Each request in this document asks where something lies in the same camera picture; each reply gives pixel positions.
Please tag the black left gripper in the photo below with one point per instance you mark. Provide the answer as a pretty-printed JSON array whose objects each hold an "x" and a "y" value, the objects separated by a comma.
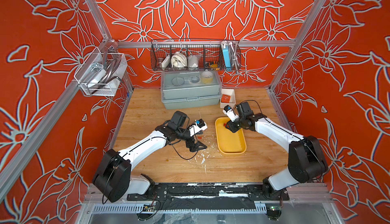
[{"x": 194, "y": 147}]

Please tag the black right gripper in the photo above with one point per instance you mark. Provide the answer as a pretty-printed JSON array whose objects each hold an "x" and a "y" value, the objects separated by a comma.
[{"x": 231, "y": 127}]

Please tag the yellow plastic storage box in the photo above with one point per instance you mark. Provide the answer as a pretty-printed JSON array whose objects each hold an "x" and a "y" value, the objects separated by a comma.
[{"x": 229, "y": 143}]

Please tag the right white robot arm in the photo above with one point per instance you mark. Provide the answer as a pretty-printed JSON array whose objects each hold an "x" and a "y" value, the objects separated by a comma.
[{"x": 306, "y": 160}]

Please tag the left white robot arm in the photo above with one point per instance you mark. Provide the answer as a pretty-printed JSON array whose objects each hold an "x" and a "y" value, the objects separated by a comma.
[{"x": 113, "y": 177}]

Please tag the blue box in basket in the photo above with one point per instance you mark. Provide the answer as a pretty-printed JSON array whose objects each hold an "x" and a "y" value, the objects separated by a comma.
[{"x": 225, "y": 47}]

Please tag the orange plug adapter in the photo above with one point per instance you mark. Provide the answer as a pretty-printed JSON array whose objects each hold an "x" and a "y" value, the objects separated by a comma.
[{"x": 225, "y": 98}]

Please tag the white square plastic bin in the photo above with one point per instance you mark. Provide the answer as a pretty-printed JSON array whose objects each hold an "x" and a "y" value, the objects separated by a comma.
[{"x": 230, "y": 92}]

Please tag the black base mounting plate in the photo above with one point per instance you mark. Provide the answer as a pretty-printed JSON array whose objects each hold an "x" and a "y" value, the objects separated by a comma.
[{"x": 251, "y": 191}]

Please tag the yellow tape roll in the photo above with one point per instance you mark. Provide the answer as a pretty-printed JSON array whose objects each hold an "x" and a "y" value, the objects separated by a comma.
[{"x": 207, "y": 77}]

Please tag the grey plastic toolbox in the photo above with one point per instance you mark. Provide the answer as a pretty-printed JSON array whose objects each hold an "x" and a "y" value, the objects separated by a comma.
[{"x": 184, "y": 89}]

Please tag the white cloth in basket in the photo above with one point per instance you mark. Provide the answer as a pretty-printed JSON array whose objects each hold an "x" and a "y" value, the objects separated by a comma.
[{"x": 179, "y": 60}]

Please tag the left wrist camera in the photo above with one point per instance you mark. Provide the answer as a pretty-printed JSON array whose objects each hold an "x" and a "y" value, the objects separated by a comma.
[{"x": 197, "y": 127}]

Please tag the black wire wall basket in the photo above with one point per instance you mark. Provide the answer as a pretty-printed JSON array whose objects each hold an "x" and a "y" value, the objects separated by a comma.
[{"x": 202, "y": 54}]

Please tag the clear acrylic wall box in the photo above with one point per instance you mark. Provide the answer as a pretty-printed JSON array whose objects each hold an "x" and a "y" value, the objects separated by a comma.
[{"x": 102, "y": 74}]

